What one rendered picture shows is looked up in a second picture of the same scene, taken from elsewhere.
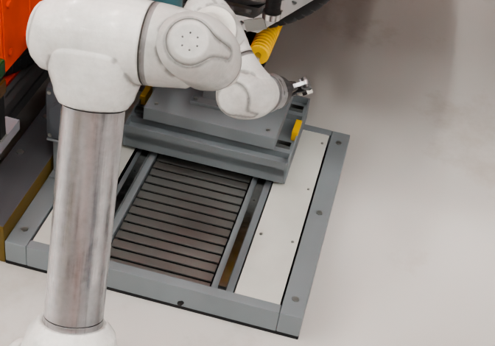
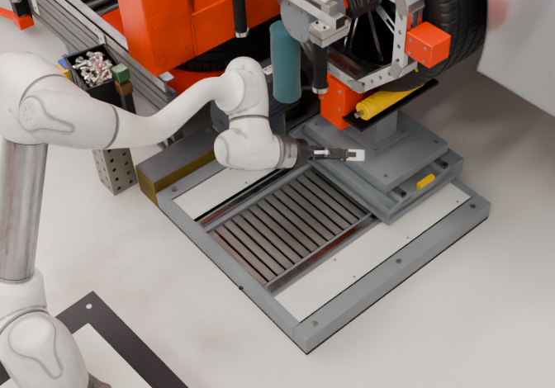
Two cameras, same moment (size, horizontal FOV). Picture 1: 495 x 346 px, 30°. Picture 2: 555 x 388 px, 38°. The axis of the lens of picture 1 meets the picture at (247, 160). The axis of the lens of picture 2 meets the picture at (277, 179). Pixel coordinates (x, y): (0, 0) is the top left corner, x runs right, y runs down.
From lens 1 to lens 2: 1.28 m
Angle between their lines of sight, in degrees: 34
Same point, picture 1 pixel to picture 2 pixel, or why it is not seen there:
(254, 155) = (367, 193)
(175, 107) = (329, 131)
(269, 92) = (256, 153)
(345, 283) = (384, 328)
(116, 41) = (10, 97)
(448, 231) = (522, 324)
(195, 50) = (30, 121)
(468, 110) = not seen: outside the picture
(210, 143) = (346, 170)
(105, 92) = (10, 129)
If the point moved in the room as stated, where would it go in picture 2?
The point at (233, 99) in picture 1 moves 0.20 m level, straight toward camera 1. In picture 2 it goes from (219, 151) to (161, 197)
